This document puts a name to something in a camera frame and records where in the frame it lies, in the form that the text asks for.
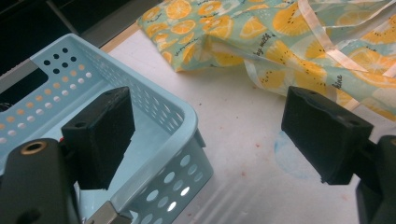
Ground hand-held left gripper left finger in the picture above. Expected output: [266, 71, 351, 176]
[61, 86, 136, 191]

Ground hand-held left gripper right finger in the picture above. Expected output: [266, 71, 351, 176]
[280, 86, 375, 186]

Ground light blue perforated plastic basket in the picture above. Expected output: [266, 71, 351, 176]
[0, 33, 215, 224]

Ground lemon print cloth apron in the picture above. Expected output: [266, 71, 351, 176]
[136, 0, 396, 122]

